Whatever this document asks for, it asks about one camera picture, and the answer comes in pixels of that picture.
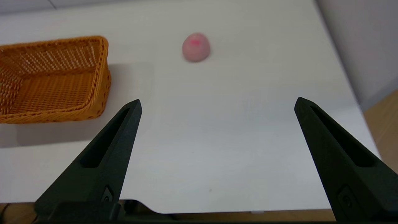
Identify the orange wicker basket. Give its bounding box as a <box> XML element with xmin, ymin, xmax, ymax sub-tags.
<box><xmin>0</xmin><ymin>36</ymin><xmax>112</xmax><ymax>124</ymax></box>

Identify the pink peach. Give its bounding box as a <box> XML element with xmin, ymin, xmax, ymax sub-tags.
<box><xmin>182</xmin><ymin>32</ymin><xmax>211</xmax><ymax>63</ymax></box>

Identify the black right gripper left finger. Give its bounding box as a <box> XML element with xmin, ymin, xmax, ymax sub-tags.
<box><xmin>31</xmin><ymin>99</ymin><xmax>143</xmax><ymax>222</ymax></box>

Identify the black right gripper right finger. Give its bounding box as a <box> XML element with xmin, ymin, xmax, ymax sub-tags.
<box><xmin>294</xmin><ymin>97</ymin><xmax>398</xmax><ymax>222</ymax></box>

